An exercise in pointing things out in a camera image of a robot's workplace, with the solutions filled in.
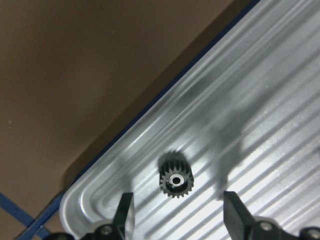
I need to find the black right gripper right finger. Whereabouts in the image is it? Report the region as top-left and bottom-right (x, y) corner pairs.
(223, 191), (255, 234)

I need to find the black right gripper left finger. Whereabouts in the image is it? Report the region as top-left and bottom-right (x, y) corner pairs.
(112, 192), (134, 234)

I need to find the black bearing gear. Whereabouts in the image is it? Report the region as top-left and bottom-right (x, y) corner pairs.
(158, 151), (194, 199)

